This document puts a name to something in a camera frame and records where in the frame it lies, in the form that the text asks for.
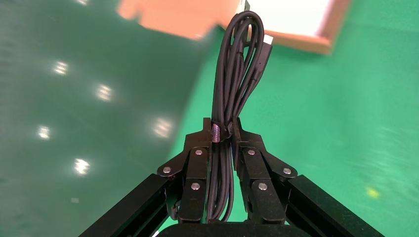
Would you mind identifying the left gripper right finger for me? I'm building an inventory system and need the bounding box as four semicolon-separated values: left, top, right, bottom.
230;117;385;237

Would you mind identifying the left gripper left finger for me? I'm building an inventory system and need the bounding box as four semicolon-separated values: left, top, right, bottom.
78;117;213;237

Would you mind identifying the black data cable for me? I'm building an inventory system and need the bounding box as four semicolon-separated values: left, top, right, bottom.
206;10;274;224

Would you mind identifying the open brown cardboard box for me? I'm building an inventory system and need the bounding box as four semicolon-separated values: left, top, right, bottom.
117;0;353;56

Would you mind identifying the white printed paper sheet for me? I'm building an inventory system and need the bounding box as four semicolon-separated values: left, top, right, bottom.
247;0;335;37

